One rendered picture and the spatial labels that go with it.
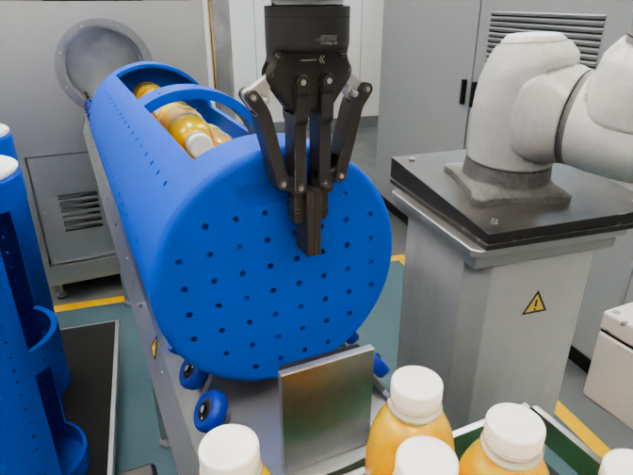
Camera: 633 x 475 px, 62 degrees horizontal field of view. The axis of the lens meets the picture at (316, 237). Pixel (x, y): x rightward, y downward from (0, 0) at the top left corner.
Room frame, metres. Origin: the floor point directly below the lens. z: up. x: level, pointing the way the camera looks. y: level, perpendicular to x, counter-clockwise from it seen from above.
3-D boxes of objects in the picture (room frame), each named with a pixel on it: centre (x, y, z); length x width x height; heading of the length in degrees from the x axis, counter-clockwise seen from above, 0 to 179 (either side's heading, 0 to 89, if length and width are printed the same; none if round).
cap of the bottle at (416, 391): (0.31, -0.08, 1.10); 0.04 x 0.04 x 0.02
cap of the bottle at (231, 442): (0.25, 0.06, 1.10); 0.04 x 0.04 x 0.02
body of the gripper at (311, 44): (0.50, 0.01, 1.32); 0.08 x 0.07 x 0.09; 115
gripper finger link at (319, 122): (0.50, 0.00, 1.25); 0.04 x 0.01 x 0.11; 25
